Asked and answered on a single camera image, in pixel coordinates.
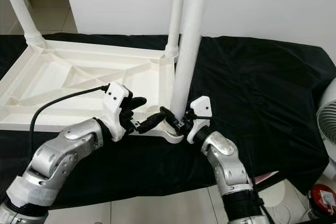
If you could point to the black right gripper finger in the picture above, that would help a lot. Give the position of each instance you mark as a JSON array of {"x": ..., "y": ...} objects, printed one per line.
[{"x": 169, "y": 115}]

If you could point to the white plastic table top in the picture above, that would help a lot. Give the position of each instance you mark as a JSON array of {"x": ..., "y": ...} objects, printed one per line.
[{"x": 47, "y": 77}]

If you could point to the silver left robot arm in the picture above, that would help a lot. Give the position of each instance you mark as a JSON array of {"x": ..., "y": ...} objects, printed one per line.
[{"x": 63, "y": 156}]

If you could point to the pink seat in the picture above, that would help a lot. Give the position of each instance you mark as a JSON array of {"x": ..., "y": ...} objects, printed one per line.
[{"x": 268, "y": 177}]

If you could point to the black table cloth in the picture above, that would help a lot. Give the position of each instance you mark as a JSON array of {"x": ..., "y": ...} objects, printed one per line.
[{"x": 283, "y": 103}]

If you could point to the white round floor base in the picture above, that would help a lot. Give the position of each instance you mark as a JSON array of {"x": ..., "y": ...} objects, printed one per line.
[{"x": 289, "y": 208}]

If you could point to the white fan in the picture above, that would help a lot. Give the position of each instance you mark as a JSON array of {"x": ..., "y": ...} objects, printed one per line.
[{"x": 326, "y": 114}]

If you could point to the red round object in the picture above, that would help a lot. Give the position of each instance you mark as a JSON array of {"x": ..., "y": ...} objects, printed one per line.
[{"x": 323, "y": 198}]

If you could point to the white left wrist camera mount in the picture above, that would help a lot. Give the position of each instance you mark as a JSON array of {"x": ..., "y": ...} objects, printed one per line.
[{"x": 114, "y": 98}]

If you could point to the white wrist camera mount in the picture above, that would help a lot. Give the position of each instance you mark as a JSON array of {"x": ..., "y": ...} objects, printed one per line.
[
  {"x": 114, "y": 98},
  {"x": 202, "y": 106}
]

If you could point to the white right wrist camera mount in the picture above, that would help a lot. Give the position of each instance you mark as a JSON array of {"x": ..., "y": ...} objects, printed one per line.
[{"x": 202, "y": 106}]

